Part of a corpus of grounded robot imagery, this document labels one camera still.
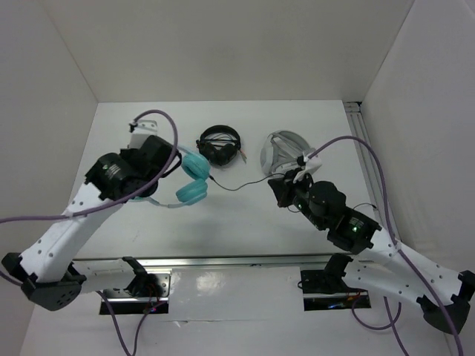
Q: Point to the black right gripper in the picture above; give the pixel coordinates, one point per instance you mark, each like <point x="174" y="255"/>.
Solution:
<point x="281" y="187"/>

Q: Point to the teal cat-ear headphones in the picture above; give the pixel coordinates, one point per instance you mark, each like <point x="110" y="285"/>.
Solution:
<point x="197" y="167"/>

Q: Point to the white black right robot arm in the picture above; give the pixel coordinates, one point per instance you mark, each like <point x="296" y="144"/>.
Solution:
<point x="370" y="260"/>

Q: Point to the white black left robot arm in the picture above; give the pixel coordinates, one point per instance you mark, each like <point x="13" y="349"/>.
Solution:
<point x="50" y="277"/>

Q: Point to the grey white headphones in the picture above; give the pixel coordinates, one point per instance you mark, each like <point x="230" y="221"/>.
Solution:
<point x="281" y="150"/>

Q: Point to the black headphones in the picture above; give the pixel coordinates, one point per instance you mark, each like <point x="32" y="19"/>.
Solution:
<point x="220" y="144"/>

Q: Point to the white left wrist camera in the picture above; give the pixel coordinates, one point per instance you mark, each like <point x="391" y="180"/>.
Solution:
<point x="143" y="130"/>

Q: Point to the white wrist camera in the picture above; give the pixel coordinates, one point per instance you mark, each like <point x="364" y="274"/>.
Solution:
<point x="308" y="163"/>
<point x="143" y="130"/>

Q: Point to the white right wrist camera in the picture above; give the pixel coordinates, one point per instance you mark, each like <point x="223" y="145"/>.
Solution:
<point x="308" y="163"/>

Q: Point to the aluminium front rail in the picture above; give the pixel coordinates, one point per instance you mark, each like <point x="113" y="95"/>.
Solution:
<point x="235" y="261"/>

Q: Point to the aluminium side rail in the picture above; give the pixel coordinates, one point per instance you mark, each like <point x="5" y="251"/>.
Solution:
<point x="369" y="166"/>

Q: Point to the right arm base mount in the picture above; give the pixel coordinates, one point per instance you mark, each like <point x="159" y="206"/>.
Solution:
<point x="322" y="292"/>

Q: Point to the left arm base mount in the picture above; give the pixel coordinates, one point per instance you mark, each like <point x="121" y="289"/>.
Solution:
<point x="152" y="296"/>

